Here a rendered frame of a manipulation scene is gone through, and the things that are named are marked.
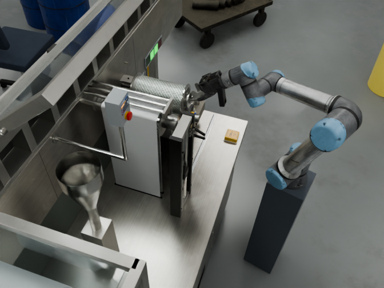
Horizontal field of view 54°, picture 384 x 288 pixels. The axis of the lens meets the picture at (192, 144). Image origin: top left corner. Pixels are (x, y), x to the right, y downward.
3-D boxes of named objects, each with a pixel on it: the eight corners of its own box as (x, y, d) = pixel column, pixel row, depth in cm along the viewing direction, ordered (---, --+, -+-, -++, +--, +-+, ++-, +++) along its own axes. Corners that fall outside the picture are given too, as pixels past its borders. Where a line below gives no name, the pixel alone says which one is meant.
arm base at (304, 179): (310, 174, 200) (316, 162, 192) (300, 194, 191) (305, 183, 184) (284, 162, 205) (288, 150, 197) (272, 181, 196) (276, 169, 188)
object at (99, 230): (113, 277, 160) (91, 203, 118) (83, 266, 163) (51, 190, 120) (127, 247, 169) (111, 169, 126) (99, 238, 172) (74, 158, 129)
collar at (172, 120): (175, 134, 161) (175, 123, 156) (161, 130, 162) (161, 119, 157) (180, 124, 165) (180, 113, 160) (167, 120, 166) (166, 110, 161)
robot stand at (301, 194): (281, 251, 268) (316, 173, 200) (270, 274, 256) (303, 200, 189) (255, 236, 274) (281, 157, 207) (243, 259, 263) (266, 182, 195)
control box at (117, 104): (127, 129, 119) (124, 106, 112) (108, 124, 121) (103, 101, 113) (135, 115, 124) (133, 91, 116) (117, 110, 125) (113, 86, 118)
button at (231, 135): (236, 143, 213) (236, 140, 211) (224, 139, 214) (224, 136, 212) (239, 134, 217) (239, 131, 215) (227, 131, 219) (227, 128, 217)
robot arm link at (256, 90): (275, 96, 168) (264, 73, 165) (258, 107, 162) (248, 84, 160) (263, 99, 175) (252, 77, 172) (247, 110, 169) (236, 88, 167)
